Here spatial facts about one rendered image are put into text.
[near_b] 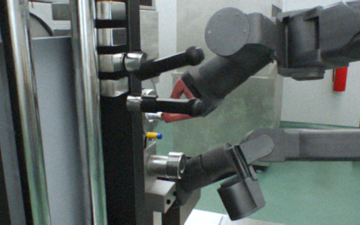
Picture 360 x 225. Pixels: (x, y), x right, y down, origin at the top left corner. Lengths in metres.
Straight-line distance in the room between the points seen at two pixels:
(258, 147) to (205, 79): 0.17
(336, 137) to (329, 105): 4.49
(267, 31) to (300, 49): 0.05
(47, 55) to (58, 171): 0.08
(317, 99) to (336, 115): 0.33
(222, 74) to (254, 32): 0.10
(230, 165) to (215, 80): 0.17
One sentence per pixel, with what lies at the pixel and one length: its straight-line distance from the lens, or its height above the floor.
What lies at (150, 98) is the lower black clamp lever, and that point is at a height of 1.34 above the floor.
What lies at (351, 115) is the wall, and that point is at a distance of 5.20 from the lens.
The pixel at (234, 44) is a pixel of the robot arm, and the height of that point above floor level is 1.37.
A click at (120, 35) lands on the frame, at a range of 0.25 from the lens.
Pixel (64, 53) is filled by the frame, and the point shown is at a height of 1.37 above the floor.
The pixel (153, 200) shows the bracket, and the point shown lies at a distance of 0.57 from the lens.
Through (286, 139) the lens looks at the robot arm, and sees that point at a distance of 0.62.
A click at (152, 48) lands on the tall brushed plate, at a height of 1.29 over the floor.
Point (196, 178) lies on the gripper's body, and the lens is 0.63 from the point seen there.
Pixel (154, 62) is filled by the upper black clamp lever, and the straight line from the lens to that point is 0.25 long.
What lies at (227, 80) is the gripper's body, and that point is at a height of 1.31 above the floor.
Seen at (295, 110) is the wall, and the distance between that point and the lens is 5.16.
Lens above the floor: 1.39
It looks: 15 degrees down
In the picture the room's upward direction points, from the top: straight up
